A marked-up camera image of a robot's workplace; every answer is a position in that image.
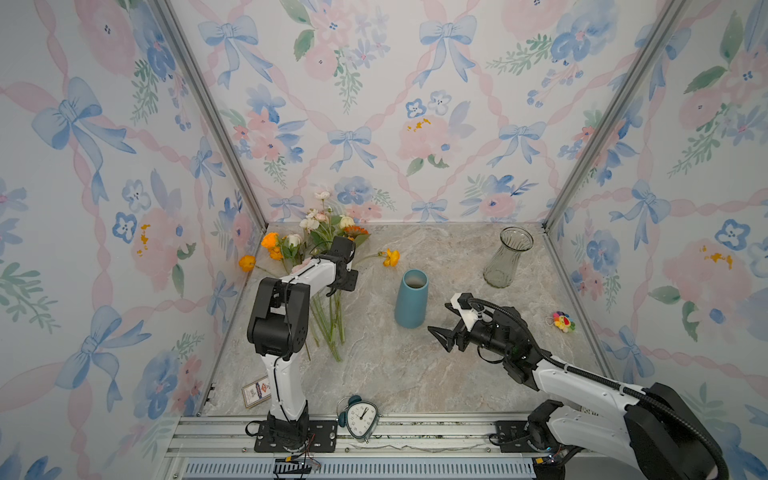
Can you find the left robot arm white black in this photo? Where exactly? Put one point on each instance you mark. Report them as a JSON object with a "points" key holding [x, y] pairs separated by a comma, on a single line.
{"points": [[278, 328]]}

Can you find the teal ceramic vase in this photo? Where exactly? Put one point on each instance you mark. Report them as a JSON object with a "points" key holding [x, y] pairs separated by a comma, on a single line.
{"points": [[412, 299]]}

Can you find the teal alarm clock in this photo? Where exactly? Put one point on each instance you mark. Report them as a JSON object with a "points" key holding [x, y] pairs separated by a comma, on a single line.
{"points": [[360, 418]]}

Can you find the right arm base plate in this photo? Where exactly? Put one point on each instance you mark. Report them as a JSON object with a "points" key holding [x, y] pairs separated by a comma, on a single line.
{"points": [[522, 436]]}

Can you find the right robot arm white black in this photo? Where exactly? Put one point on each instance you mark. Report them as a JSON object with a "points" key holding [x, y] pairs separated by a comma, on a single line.
{"points": [[651, 429]]}

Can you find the orange ranunculus flower bunch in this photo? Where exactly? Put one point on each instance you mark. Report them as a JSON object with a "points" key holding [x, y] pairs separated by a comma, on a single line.
{"points": [[283, 250]]}

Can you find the aluminium rail frame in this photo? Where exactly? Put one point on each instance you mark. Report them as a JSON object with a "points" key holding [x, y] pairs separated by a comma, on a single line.
{"points": [[407, 446]]}

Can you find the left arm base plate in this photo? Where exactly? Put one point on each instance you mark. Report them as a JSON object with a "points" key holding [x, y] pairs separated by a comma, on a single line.
{"points": [[314, 436]]}

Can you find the orange poppy flower stem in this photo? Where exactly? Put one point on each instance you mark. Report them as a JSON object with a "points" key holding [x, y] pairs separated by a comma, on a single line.
{"points": [[389, 258]]}

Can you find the clear glass vase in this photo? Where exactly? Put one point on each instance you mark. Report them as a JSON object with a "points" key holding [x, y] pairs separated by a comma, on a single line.
{"points": [[502, 268]]}

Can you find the playing card box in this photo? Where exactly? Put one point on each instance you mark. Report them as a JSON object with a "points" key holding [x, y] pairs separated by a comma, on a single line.
{"points": [[256, 392]]}

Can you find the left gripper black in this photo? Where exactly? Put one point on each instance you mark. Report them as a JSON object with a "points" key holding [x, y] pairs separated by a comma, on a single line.
{"points": [[345, 279]]}

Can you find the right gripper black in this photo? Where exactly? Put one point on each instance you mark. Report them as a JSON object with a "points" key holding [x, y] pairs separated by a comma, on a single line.
{"points": [[462, 336]]}

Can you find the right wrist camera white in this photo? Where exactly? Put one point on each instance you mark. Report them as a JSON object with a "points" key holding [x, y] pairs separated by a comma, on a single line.
{"points": [[471, 315]]}

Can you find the colourful small flower toy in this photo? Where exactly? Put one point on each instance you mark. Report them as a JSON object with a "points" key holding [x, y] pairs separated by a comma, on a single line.
{"points": [[563, 322]]}

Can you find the orange sunflower stem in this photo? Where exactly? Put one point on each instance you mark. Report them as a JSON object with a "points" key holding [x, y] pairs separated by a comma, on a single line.
{"points": [[357, 234]]}

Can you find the white flower stem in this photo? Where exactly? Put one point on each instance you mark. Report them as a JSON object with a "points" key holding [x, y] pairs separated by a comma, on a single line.
{"points": [[323, 224]]}

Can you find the pink carnation flower stem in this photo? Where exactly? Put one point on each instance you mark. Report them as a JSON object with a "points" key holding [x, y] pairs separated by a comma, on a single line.
{"points": [[325, 321]]}

